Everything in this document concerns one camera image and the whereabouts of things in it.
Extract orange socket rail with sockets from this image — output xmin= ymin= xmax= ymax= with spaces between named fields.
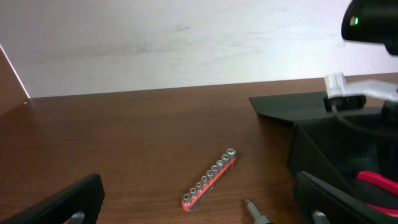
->
xmin=182 ymin=148 xmax=238 ymax=212

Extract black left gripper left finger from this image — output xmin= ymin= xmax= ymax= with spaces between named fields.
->
xmin=2 ymin=174 xmax=105 ymax=224

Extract yellow black stubby screwdriver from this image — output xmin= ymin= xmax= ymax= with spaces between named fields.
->
xmin=245 ymin=199 xmax=274 ymax=224

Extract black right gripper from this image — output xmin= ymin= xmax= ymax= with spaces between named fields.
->
xmin=323 ymin=95 xmax=397 ymax=121

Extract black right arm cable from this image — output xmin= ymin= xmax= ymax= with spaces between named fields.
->
xmin=330 ymin=105 xmax=398 ymax=138

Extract small red side cutters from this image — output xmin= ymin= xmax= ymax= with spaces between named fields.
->
xmin=356 ymin=170 xmax=398 ymax=218

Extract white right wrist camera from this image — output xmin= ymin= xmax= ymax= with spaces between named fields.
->
xmin=324 ymin=72 xmax=397 ymax=102

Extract black open storage box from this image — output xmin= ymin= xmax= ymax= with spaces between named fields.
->
xmin=250 ymin=92 xmax=397 ymax=218

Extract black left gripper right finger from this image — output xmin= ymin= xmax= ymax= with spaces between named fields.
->
xmin=293 ymin=172 xmax=397 ymax=224

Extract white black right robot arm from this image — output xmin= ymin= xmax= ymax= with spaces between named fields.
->
xmin=325 ymin=0 xmax=397 ymax=123

